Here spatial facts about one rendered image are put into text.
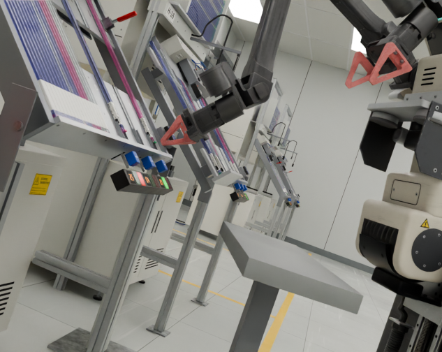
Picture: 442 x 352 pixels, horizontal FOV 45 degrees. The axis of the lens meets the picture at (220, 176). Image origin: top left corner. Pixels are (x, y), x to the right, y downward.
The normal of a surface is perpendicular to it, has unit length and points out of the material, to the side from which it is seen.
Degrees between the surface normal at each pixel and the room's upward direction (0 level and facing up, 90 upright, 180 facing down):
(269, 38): 73
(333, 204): 90
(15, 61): 90
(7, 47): 90
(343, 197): 90
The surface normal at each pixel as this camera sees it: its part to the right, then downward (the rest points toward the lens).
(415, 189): -0.95, -0.18
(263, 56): 0.50, -0.25
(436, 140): 0.24, 0.09
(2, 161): -0.20, -0.07
